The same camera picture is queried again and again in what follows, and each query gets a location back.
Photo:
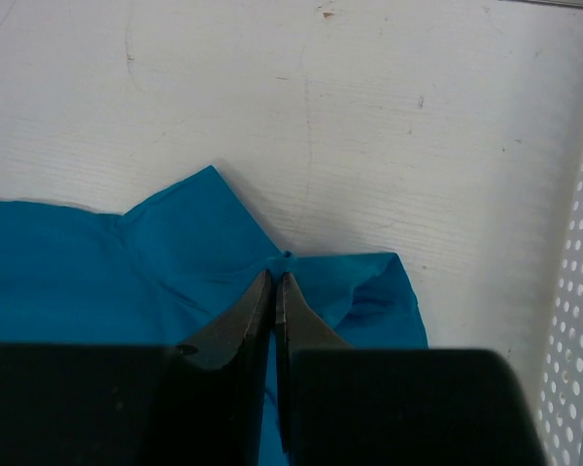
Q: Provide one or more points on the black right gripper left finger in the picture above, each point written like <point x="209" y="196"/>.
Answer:
<point x="206" y="403"/>

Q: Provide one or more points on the blue t shirt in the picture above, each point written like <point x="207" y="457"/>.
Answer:
<point x="78" y="290"/>

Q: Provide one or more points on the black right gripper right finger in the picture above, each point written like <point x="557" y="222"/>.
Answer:
<point x="345" y="406"/>

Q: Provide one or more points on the white perforated plastic basket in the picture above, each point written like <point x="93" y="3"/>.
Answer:
<point x="559" y="409"/>

